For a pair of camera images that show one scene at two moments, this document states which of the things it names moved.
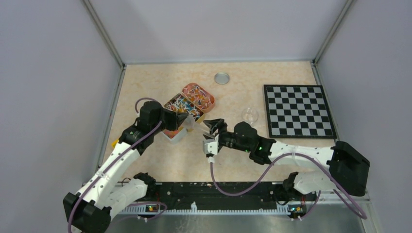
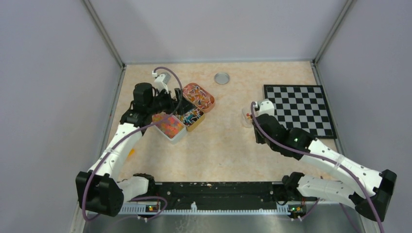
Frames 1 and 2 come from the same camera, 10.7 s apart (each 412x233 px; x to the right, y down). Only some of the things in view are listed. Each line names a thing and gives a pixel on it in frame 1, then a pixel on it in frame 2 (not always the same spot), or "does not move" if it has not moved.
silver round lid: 222,78 does not move
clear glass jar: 249,115 does not move
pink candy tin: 204,100 does not move
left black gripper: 176,119 → 172,102
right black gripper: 222,125 → 259,139
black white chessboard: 298,111 does not move
